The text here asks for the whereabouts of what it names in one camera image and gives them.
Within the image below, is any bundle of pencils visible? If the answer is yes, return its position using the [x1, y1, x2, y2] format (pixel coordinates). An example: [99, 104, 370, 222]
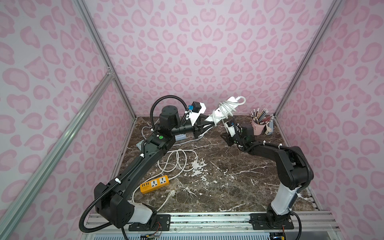
[251, 108, 275, 125]

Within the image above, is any aluminium front rail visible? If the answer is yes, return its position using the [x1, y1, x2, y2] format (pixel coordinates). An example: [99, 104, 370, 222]
[80, 211, 343, 235]

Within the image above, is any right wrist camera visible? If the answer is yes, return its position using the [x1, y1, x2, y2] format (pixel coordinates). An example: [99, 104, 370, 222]
[225, 120, 238, 137]

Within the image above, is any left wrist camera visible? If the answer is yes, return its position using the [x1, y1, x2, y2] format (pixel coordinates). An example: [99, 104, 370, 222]
[186, 102, 207, 126]

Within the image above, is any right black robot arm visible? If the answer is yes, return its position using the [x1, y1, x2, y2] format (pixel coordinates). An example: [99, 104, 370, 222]
[221, 121, 314, 218]

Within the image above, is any orange strip white cord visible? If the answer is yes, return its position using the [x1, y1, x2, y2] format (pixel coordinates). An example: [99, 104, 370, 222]
[131, 148, 199, 213]

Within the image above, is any pink pencil cup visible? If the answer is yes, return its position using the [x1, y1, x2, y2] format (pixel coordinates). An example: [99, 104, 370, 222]
[251, 121, 266, 136]

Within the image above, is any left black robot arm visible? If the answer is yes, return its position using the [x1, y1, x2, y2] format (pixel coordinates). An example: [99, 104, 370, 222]
[79, 95, 227, 234]

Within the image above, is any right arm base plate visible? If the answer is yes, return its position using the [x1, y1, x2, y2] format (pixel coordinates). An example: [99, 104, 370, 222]
[249, 212, 294, 230]

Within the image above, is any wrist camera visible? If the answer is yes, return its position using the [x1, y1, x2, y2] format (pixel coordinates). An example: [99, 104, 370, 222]
[186, 102, 207, 126]
[225, 120, 238, 137]

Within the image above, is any white power strip cord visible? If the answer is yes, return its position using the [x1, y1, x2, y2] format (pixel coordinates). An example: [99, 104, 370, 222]
[211, 95, 247, 127]

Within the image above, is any light blue power strip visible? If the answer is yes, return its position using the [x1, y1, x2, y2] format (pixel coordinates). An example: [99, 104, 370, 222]
[175, 134, 187, 142]

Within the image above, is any white power strip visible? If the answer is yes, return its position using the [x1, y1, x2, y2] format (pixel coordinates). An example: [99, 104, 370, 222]
[209, 96, 246, 133]

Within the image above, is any orange power strip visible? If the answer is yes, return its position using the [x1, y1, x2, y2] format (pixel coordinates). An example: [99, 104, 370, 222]
[140, 175, 170, 194]

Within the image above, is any blue beige pencil sharpener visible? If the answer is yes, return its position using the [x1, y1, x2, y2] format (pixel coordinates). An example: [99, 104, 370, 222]
[265, 119, 274, 136]

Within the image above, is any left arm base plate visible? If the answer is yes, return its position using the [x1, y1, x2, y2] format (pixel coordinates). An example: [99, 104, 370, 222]
[128, 214, 171, 232]

